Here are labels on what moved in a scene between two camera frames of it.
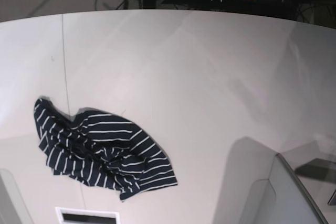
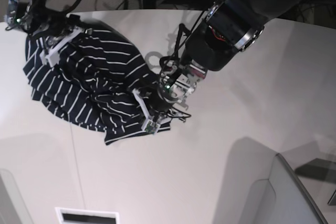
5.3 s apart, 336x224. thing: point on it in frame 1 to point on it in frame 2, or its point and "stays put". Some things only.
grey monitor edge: (294, 203) stays put
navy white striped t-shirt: (103, 149) to (95, 84)
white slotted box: (71, 215) stays put
